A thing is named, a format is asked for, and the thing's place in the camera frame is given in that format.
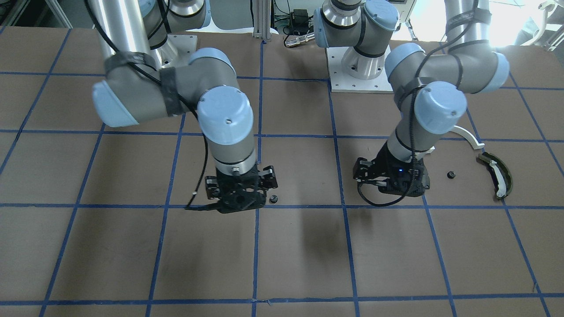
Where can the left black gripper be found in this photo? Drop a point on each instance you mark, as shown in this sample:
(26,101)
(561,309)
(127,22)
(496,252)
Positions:
(381,167)

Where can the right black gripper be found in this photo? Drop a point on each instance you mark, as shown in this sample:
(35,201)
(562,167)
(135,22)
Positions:
(269,175)

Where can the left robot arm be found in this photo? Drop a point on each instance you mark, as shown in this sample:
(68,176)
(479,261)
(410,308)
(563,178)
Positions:
(429,88)

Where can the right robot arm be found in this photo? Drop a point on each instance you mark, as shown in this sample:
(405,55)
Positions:
(139,86)

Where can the white curved plastic part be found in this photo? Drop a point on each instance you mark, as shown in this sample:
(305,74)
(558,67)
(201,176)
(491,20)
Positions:
(468,136)

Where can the dark green brake shoe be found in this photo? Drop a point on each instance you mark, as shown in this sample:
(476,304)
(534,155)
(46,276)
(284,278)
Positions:
(501,176)

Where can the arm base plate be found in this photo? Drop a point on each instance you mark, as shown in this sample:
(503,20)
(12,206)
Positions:
(176,50)
(354,73)

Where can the aluminium frame post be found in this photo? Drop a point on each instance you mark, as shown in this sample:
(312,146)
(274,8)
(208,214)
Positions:
(261,19)

